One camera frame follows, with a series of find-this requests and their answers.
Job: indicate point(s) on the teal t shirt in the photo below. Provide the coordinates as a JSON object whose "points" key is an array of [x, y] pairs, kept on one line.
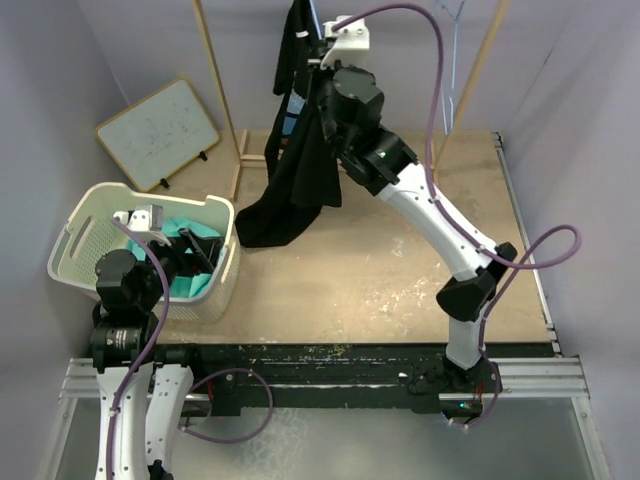
{"points": [[151, 274]]}

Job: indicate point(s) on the light blue wire hanger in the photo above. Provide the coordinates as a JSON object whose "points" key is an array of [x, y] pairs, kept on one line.
{"points": [[452, 11]]}

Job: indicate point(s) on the wooden clothes rack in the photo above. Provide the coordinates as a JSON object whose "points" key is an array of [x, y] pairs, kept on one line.
{"points": [[244, 160]]}

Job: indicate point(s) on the cream plastic laundry basket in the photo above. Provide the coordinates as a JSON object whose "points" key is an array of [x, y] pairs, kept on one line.
{"points": [[89, 234]]}

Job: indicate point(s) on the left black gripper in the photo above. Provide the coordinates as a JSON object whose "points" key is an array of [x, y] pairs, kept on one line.
{"points": [[190, 264]]}

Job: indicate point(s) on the small framed whiteboard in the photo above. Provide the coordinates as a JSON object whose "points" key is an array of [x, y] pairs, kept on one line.
{"points": [[157, 136]]}

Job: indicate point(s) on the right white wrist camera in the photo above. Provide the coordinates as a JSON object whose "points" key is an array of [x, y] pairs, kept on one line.
{"points": [[348, 45]]}

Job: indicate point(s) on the black t shirt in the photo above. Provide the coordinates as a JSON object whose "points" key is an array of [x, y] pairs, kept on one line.
{"points": [[302, 173]]}

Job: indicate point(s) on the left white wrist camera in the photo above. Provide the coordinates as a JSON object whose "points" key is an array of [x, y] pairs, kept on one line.
{"points": [[145, 222]]}

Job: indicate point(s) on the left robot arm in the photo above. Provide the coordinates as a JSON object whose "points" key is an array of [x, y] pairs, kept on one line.
{"points": [[141, 393]]}

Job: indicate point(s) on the blue hanger with black shirt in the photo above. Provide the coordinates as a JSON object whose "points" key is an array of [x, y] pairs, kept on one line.
{"points": [[315, 12]]}

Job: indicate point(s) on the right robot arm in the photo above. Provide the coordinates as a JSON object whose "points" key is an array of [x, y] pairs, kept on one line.
{"points": [[350, 104]]}

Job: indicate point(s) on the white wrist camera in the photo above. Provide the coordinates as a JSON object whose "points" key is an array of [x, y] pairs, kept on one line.
{"points": [[348, 45], [145, 222]]}

